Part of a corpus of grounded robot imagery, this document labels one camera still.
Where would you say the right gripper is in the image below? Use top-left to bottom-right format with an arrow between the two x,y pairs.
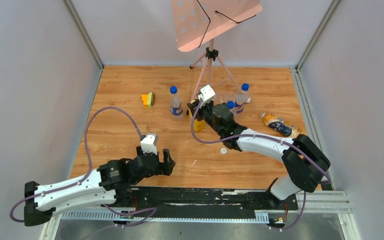
188,99 -> 223,136

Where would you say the pepsi bottle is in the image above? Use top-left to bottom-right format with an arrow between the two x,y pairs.
170,93 -> 184,120
234,83 -> 250,114
226,100 -> 237,117

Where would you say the yellow juice bottle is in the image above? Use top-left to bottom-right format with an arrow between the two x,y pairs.
186,99 -> 205,132

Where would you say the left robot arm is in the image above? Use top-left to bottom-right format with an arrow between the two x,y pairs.
23,146 -> 176,227

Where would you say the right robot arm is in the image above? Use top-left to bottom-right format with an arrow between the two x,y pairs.
187,99 -> 331,209

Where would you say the clear bottle white cap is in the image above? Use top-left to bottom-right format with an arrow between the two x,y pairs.
214,92 -> 251,104

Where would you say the orange dark label bottle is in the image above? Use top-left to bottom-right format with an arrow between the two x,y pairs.
261,112 -> 305,138

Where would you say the yellow green toy block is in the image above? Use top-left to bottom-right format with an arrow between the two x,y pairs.
141,92 -> 155,108

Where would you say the pink music stand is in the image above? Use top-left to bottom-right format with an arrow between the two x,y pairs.
170,0 -> 263,100

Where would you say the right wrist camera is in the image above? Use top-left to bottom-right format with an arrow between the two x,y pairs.
197,84 -> 216,107

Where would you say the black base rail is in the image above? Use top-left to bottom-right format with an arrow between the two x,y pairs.
51,185 -> 352,229

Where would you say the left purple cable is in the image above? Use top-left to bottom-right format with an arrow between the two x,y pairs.
9,106 -> 158,240

